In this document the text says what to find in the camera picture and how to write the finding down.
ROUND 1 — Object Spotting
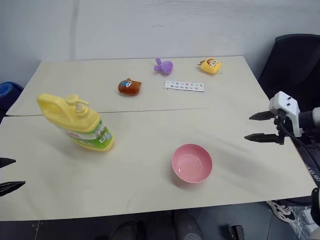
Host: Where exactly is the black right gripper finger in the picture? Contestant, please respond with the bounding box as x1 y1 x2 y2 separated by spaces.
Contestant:
248 111 276 123
243 133 280 144

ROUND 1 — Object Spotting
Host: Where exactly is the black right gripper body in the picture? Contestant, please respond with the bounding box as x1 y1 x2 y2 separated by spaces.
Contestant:
273 109 288 146

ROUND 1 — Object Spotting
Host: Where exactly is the pink plastic bowl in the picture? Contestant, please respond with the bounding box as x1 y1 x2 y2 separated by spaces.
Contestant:
171 143 213 185

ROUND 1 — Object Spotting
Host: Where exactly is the dark rounded shape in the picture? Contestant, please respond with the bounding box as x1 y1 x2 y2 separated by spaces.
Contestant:
173 211 204 240
113 219 142 240

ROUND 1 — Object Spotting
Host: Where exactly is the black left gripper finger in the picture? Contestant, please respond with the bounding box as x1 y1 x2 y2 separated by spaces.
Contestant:
0 157 17 169
0 180 27 198

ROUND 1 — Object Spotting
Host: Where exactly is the white letter card strip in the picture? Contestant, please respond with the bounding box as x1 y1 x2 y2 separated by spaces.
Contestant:
163 80 206 92

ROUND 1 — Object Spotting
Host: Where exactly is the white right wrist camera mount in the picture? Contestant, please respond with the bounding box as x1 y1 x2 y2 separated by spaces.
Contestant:
268 91 305 138

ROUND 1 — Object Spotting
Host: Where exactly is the yellow cartoon plush toy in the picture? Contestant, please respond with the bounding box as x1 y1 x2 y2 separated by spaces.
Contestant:
198 57 224 76

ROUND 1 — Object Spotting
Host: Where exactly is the blue container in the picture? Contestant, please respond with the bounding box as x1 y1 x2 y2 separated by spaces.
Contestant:
0 81 25 117

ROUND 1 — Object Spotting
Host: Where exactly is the yellow detergent bottle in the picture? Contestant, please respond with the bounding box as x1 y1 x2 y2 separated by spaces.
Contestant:
36 93 116 152

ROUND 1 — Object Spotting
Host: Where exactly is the brown bear plush toy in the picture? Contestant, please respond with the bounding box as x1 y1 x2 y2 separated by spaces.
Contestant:
117 78 143 96

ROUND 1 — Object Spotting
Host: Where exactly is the small black box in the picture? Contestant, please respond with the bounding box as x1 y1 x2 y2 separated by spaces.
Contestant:
228 224 245 240

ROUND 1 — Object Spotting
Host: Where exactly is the purple plush toy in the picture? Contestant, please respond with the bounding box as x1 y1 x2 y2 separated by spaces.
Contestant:
153 57 174 75

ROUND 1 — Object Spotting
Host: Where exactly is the black office chair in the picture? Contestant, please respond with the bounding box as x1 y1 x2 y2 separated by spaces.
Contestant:
257 33 320 114

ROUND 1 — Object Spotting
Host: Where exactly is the black and white sneaker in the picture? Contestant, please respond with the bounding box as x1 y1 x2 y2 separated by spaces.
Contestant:
265 199 299 224

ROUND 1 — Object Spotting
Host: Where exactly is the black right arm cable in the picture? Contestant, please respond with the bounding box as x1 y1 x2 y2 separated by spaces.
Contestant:
276 121 320 190

